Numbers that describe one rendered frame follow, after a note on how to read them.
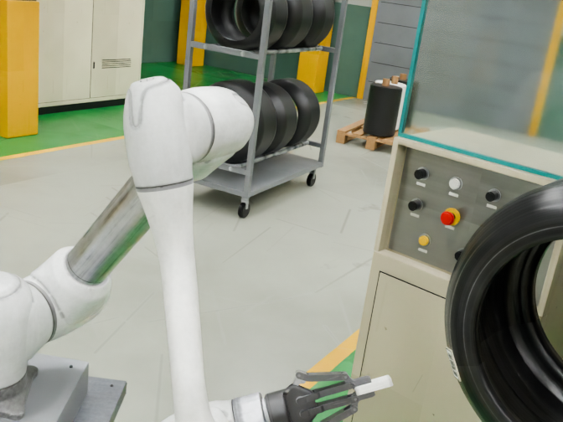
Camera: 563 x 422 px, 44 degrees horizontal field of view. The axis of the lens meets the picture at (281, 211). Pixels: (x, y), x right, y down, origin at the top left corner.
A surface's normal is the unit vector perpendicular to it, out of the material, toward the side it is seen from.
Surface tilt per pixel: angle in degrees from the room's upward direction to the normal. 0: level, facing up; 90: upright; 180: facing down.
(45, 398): 3
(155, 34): 90
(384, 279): 90
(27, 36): 90
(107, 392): 0
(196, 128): 71
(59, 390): 3
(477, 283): 88
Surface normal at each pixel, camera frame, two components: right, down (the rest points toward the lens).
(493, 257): -0.75, 0.04
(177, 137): 0.69, 0.03
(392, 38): -0.52, 0.22
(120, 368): 0.12, -0.94
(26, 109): 0.84, 0.27
